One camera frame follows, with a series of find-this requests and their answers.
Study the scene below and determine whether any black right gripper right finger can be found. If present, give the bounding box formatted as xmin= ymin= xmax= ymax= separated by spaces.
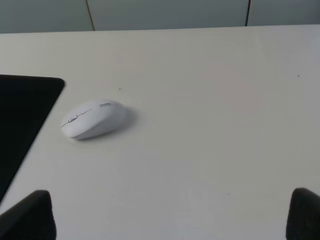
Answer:
xmin=285 ymin=188 xmax=320 ymax=240

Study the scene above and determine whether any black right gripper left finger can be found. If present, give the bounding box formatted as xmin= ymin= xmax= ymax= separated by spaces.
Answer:
xmin=0 ymin=190 xmax=57 ymax=240

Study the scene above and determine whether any white computer mouse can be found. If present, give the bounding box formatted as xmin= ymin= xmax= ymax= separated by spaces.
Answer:
xmin=60 ymin=99 xmax=127 ymax=140

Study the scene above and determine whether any black mouse pad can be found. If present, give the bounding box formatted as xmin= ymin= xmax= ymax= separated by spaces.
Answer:
xmin=0 ymin=75 xmax=65 ymax=198

